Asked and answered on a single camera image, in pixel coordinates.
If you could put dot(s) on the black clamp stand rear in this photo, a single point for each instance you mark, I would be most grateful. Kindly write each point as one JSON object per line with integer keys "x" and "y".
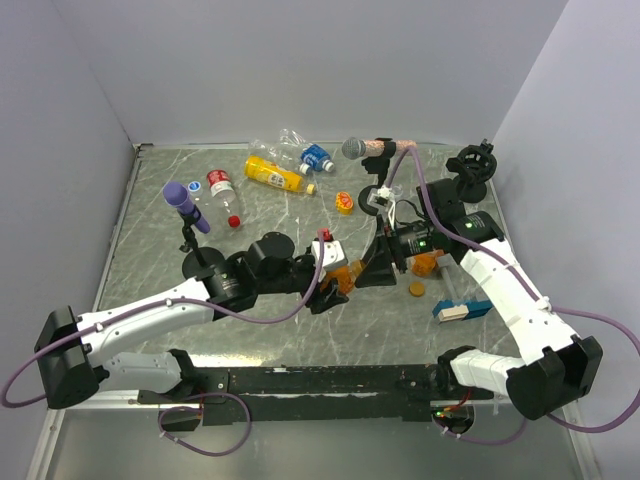
{"x": 474, "y": 166}

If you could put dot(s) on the black microphone stand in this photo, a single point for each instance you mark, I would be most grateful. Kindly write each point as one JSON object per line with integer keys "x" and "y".
{"x": 379, "y": 167}

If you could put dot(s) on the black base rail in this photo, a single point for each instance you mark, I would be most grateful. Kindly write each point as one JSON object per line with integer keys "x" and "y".
{"x": 305, "y": 393}

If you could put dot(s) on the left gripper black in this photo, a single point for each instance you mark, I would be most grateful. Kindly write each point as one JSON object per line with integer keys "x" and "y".
{"x": 326, "y": 299}

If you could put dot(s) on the orange gold bottle cap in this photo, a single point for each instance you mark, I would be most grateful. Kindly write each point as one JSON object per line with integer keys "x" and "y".
{"x": 417, "y": 289}

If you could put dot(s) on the blue white loose cap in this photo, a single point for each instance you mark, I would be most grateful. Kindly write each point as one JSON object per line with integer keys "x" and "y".
{"x": 194, "y": 187}

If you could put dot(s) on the blue beige toy brick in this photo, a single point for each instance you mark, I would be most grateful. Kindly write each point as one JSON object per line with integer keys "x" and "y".
{"x": 447, "y": 310}

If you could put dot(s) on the silver head microphone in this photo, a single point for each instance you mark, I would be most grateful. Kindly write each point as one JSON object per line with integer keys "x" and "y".
{"x": 354, "y": 148}

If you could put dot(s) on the yellow lemon drink bottle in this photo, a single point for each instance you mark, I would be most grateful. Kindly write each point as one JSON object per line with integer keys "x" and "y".
{"x": 271, "y": 174}

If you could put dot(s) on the orange juice bottle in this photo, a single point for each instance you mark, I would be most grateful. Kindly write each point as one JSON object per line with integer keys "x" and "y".
{"x": 345, "y": 277}

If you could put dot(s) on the yellow orange toy block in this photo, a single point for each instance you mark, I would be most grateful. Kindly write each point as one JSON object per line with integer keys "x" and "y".
{"x": 344, "y": 203}

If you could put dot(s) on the red label clear bottle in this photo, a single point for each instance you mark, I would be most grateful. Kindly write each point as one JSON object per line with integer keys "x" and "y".
{"x": 223, "y": 194}

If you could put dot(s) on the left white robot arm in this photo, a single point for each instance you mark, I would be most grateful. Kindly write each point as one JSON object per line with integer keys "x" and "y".
{"x": 79, "y": 356}

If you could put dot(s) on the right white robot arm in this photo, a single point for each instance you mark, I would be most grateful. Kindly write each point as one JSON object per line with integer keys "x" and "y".
{"x": 555, "y": 366}

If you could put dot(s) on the purple microphone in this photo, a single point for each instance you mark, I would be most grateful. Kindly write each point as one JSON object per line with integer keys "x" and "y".
{"x": 177, "y": 196}

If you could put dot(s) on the blue label clear bottle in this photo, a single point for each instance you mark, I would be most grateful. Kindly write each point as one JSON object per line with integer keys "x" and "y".
{"x": 309, "y": 157}

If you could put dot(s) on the orange bottle red cap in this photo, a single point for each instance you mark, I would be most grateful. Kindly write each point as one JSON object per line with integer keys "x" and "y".
{"x": 423, "y": 265}

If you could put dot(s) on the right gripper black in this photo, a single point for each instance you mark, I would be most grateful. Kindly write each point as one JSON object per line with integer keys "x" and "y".
{"x": 378, "y": 270}

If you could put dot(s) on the small red bottle cap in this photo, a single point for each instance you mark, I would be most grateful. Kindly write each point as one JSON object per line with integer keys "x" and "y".
{"x": 234, "y": 221}

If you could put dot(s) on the colourful toy brick stack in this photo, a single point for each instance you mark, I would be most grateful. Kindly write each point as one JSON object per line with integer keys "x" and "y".
{"x": 445, "y": 264}

